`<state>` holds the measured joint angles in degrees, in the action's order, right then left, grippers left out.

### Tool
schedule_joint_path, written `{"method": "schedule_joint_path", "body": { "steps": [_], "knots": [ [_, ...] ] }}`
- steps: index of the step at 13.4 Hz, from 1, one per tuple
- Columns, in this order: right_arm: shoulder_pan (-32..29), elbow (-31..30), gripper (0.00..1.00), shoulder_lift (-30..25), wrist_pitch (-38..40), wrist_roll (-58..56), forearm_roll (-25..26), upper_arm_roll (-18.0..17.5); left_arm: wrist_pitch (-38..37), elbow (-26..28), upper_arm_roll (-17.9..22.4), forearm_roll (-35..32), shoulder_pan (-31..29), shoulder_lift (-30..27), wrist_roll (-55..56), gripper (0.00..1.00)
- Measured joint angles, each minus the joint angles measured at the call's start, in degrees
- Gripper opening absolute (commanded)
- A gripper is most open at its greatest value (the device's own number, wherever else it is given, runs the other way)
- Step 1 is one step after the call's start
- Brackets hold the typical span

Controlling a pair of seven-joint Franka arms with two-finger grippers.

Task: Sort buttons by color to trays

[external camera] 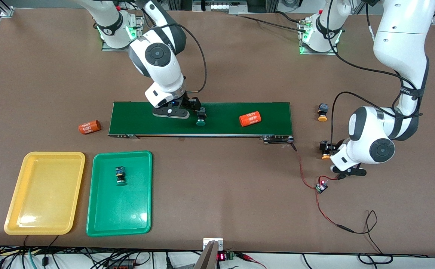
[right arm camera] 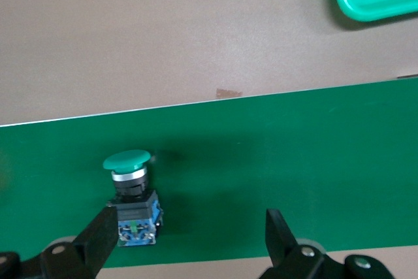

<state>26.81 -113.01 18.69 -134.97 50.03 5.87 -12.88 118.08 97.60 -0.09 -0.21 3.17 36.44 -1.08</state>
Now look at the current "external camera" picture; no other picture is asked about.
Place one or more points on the black plug with red lead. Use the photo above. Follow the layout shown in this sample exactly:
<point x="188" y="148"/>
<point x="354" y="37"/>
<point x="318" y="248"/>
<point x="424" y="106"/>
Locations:
<point x="341" y="176"/>

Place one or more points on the yellow mushroom push button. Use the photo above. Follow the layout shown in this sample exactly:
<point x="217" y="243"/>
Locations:
<point x="324" y="146"/>
<point x="322" y="110"/>

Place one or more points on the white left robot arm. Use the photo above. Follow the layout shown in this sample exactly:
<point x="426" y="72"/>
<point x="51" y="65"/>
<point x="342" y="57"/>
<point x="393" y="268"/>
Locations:
<point x="400" y="45"/>

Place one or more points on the red test lead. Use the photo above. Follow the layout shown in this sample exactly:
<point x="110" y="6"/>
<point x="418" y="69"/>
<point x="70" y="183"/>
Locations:
<point x="245" y="256"/>

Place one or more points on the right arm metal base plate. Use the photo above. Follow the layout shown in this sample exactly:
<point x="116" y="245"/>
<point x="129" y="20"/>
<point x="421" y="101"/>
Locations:
<point x="122" y="49"/>

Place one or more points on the aluminium frame rack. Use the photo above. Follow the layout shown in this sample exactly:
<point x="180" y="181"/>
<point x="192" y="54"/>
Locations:
<point x="221" y="5"/>

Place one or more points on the red digit display module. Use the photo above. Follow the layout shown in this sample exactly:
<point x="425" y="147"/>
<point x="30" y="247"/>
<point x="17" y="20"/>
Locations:
<point x="221" y="257"/>

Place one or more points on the yellow plastic tray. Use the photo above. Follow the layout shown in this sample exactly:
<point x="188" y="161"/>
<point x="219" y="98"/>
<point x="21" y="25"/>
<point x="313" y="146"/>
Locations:
<point x="43" y="194"/>

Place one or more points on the green conveyor belt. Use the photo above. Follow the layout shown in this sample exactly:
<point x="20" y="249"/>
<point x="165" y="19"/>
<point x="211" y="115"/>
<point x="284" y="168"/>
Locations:
<point x="224" y="127"/>

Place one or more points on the green plastic tray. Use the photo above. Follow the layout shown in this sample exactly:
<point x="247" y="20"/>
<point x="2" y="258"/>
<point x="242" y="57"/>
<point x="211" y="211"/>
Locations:
<point x="135" y="209"/>

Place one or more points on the small controller circuit board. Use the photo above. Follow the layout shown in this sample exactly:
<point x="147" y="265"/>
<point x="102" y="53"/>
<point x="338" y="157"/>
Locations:
<point x="321" y="188"/>

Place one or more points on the orange 4680 cylinder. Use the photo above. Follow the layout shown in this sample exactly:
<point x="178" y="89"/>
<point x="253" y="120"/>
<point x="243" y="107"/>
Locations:
<point x="89" y="127"/>
<point x="250" y="119"/>

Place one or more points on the metal camera pole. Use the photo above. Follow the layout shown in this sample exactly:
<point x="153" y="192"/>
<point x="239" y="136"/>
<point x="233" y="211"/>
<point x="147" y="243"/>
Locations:
<point x="210" y="257"/>

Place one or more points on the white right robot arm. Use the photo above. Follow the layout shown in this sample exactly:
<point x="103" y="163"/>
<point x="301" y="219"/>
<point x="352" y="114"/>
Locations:
<point x="161" y="74"/>

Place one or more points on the green mushroom push button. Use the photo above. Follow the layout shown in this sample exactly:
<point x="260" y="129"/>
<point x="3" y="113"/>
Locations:
<point x="201" y="121"/>
<point x="120" y="173"/>

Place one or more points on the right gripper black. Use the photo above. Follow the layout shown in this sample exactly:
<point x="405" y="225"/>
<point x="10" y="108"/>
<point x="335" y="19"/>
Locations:
<point x="191" y="103"/>

